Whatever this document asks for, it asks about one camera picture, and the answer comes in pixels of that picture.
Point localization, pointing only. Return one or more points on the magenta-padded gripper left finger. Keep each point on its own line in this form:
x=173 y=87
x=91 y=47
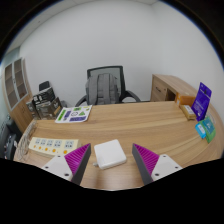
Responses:
x=58 y=165

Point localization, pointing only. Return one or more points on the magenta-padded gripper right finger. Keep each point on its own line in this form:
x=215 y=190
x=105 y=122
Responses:
x=165 y=165

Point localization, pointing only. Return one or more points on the white charger block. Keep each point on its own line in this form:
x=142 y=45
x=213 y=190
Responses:
x=110 y=153

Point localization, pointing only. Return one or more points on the cream power strip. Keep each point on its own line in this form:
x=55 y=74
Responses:
x=50 y=146

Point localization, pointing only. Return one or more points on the small blue box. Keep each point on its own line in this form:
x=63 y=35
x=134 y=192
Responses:
x=200 y=130

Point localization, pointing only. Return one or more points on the printed sheet with coloured shapes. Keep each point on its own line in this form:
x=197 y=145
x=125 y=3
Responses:
x=74 y=114

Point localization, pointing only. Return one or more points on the black sofa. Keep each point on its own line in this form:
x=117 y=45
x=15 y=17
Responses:
x=8 y=143

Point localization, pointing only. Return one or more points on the tan flat box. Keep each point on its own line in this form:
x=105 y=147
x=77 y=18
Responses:
x=188 y=112

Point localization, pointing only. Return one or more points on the small green box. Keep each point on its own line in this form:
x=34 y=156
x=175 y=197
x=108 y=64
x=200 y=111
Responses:
x=210 y=128

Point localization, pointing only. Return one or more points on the orange box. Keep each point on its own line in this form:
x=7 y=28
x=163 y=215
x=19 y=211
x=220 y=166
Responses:
x=185 y=100

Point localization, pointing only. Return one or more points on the small dark printed box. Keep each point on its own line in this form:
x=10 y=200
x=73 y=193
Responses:
x=43 y=94

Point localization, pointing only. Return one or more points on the purple upright box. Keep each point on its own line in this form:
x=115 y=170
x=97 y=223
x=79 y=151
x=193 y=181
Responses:
x=201 y=101

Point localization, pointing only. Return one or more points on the wooden cabinet with glass doors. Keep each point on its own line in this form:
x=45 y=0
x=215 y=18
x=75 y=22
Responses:
x=18 y=100

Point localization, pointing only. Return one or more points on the wooden side desk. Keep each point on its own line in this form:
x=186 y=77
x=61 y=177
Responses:
x=166 y=86

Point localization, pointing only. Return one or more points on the grey backpack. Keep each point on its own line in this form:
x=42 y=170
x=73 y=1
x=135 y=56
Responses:
x=102 y=89

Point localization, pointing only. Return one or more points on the black mesh office chair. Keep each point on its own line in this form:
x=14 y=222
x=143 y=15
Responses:
x=105 y=69

